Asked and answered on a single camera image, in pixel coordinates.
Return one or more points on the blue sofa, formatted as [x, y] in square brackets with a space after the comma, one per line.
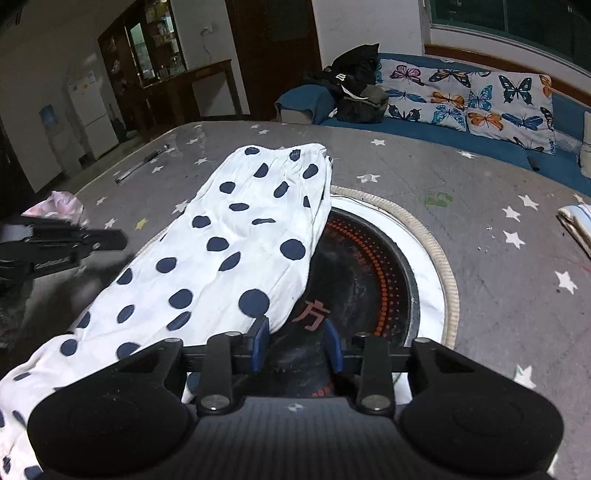
[415, 134]

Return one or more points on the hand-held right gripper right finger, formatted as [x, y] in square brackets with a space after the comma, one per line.
[333, 346]

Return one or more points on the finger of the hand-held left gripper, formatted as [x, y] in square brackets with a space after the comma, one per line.
[106, 239]

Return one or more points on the dark pen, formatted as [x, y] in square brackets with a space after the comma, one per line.
[141, 164]

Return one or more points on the dark wooden display cabinet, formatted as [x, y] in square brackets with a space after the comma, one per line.
[152, 41]

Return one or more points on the black clothes pile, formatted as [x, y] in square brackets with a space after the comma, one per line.
[351, 69]

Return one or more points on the butterfly print pillow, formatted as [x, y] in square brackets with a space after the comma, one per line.
[429, 92]
[512, 110]

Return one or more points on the white refrigerator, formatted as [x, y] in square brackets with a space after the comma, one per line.
[92, 115]

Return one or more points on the folded striped cloth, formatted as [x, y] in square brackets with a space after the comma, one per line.
[579, 226]

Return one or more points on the pink plastic bag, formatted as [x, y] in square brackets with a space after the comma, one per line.
[60, 205]

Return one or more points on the dark window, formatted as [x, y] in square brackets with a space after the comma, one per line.
[508, 18]

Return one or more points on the white navy polka dot garment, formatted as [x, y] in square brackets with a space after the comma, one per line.
[231, 240]

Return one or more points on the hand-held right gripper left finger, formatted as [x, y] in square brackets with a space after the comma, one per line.
[261, 341]

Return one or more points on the dark wooden door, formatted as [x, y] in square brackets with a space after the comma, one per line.
[277, 55]

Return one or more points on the round black induction cooktop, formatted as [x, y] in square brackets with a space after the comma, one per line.
[369, 277]

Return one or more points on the dark wooden desk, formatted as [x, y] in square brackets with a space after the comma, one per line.
[207, 74]

